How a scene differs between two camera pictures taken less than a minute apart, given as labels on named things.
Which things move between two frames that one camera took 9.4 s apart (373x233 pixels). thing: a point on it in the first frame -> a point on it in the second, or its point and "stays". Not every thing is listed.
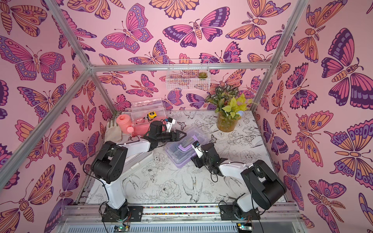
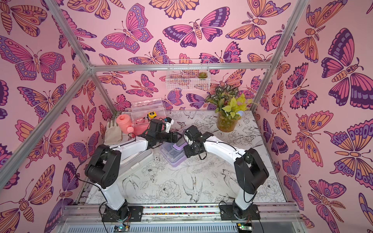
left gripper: (177, 136) stays
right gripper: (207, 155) -> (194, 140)
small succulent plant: (202, 75) stays
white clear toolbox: (138, 153) stays
